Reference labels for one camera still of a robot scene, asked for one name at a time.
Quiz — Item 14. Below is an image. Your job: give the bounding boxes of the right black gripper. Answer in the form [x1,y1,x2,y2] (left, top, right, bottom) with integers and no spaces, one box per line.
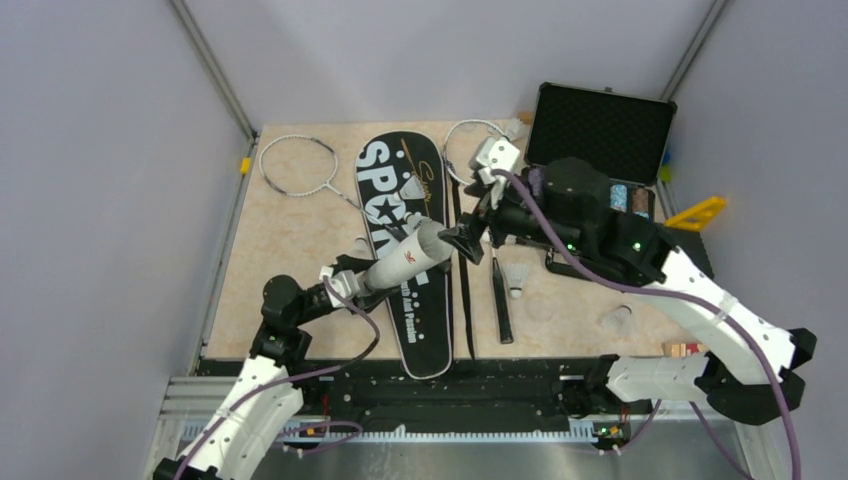
[438,171,586,264]

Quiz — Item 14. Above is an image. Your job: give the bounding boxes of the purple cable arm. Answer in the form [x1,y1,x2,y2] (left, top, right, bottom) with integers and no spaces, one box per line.
[173,278,382,480]
[490,169,804,480]

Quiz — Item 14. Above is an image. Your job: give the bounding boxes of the black poker chip case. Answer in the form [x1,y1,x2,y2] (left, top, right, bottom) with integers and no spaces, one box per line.
[512,82,678,282]

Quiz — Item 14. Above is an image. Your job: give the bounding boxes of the white shuttlecock tube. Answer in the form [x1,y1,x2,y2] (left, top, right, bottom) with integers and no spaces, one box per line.
[362,220,454,292]

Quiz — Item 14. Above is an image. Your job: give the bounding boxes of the yellow block at corner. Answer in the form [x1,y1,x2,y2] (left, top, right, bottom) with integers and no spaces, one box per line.
[658,165,672,183]

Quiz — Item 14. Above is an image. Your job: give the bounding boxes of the white badminton racket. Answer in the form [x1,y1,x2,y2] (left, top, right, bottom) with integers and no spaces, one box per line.
[256,134,410,241]
[441,119,514,345]

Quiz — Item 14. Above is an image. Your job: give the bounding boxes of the black racket bag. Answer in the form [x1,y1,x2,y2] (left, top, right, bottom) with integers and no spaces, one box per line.
[355,130,453,380]

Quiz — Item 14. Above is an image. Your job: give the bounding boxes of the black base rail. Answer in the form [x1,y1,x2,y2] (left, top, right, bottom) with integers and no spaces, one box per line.
[198,357,664,452]

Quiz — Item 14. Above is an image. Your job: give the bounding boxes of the yellow plastic triangle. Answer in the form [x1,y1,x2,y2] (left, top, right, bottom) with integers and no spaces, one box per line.
[664,196,727,232]

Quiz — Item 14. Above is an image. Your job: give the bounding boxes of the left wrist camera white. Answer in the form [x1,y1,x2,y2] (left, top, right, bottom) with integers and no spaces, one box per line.
[319,266,363,309]

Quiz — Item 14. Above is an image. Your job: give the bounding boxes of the translucent tube cap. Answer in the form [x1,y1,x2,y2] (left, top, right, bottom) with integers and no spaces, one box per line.
[350,237,371,259]
[600,304,633,339]

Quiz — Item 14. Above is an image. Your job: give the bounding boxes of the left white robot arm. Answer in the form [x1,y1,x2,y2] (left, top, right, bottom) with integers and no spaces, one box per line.
[152,255,403,479]

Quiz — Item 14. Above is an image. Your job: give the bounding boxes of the shuttlecock at racket top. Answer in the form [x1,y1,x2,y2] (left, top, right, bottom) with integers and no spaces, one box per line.
[502,118,530,142]

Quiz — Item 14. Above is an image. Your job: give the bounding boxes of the left white badminton racket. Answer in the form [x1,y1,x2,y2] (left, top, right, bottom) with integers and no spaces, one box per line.
[256,134,410,241]

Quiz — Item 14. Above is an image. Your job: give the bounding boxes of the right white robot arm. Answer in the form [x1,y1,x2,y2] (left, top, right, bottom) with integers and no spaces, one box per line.
[441,157,817,425]

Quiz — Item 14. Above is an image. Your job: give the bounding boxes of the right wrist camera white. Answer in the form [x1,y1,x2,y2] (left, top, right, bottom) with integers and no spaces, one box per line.
[469,136,521,185]

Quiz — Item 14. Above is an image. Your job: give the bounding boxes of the shuttlecock on bag top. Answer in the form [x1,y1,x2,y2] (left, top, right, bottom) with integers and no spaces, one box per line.
[397,175,430,201]

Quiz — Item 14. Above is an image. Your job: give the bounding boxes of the right white badminton racket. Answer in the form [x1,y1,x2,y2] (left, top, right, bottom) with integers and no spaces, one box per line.
[441,119,514,345]

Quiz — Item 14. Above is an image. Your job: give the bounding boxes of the shuttlecock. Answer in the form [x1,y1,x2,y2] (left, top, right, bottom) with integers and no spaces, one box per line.
[503,263,529,299]
[397,175,430,201]
[502,118,530,142]

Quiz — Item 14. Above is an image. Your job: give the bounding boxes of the translucent tube cap right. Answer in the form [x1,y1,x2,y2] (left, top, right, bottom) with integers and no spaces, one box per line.
[600,304,633,339]

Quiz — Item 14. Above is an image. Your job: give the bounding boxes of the black perforated plate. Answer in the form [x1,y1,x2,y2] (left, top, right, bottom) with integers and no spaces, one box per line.
[670,228,715,279]

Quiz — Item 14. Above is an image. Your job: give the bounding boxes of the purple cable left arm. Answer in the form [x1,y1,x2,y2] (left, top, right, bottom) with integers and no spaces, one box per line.
[173,278,382,480]

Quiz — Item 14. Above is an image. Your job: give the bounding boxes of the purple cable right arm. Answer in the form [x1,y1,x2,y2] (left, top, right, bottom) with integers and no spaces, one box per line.
[490,169,804,480]

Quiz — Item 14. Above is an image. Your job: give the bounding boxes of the translucent tube cap left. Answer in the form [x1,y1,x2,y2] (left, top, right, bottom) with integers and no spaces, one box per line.
[350,237,371,259]

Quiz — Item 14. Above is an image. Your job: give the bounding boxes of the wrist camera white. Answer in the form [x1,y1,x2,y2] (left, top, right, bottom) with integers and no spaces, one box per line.
[319,266,363,309]
[469,136,521,185]

